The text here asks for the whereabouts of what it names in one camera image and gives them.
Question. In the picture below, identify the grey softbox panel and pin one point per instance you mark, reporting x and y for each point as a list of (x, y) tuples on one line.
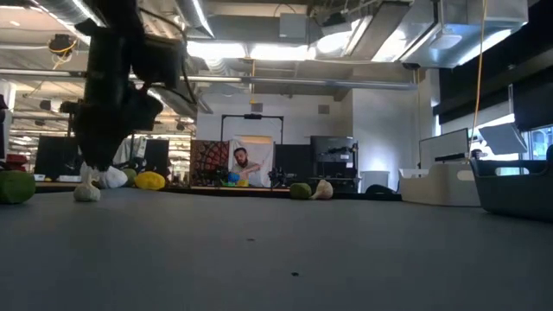
[(503, 138)]

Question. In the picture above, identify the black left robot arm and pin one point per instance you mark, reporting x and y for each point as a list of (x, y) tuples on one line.
[(108, 65)]

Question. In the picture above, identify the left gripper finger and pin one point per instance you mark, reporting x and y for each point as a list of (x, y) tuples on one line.
[(101, 151)]

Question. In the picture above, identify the white bin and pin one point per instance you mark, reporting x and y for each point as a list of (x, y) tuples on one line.
[(375, 179)]

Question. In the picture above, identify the black aluminium table frame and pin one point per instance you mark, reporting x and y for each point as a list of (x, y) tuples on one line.
[(216, 193)]

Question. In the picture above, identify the white display board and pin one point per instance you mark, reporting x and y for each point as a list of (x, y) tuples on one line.
[(445, 149)]

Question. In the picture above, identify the white hanging sheet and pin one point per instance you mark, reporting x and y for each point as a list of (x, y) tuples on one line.
[(264, 149), (129, 149)]

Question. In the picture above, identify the green lime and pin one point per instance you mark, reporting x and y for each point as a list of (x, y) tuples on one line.
[(300, 191), (130, 176), (15, 186)]

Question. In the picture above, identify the ceiling light panel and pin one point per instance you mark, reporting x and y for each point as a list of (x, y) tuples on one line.
[(242, 51)]

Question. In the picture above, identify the long ceiling pipe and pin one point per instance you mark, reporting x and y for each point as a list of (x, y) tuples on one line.
[(302, 81)]

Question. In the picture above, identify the white plastic basket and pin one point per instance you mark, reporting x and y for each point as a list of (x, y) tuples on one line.
[(436, 190)]

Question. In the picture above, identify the yellow lemon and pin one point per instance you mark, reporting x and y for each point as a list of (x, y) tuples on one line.
[(150, 180)]

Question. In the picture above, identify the silver ventilation duct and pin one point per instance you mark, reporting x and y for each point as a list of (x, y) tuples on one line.
[(65, 8)]

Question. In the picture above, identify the mandala tapestry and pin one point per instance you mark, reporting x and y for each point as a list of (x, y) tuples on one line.
[(207, 160)]

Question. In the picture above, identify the red storage box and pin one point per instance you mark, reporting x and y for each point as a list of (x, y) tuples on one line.
[(17, 162)]

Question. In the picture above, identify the black partition panel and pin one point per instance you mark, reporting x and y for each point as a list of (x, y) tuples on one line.
[(156, 155), (294, 160), (52, 157)]

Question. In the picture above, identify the black stand frame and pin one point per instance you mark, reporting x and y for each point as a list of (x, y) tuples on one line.
[(252, 116)]

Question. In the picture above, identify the large white garlic bulb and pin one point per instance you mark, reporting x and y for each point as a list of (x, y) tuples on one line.
[(114, 178)]

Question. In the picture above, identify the small black robot arm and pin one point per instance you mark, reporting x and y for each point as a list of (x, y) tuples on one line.
[(277, 176), (221, 175)]

